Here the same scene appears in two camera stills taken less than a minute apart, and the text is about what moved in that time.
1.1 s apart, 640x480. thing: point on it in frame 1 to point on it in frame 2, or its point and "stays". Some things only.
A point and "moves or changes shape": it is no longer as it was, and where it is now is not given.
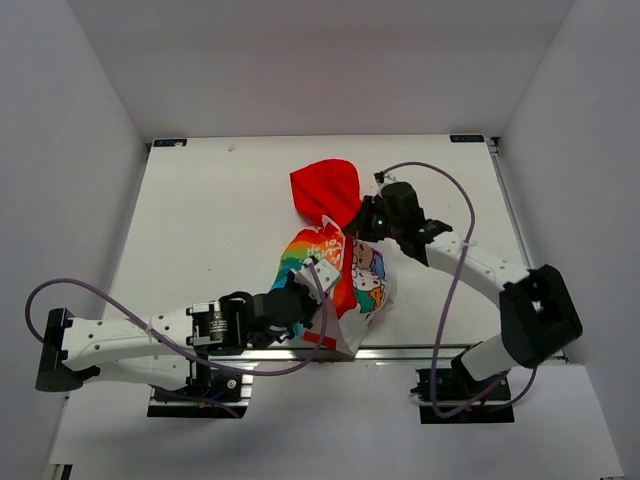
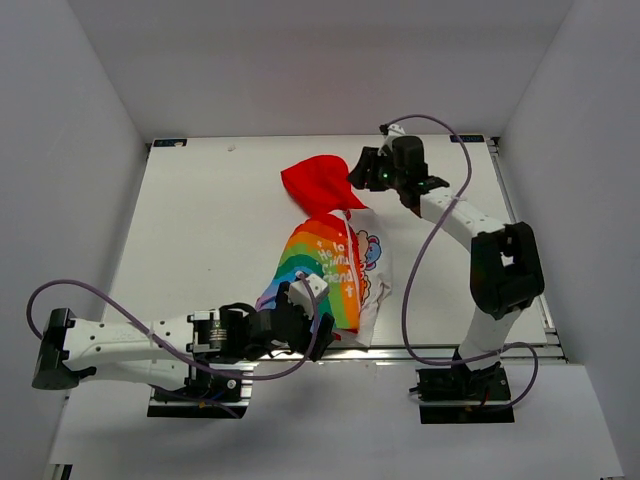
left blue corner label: (170, 142) stays
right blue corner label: (468, 138) stays
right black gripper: (360, 226) to (369, 160)
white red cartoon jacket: (349, 302) moves or changes shape
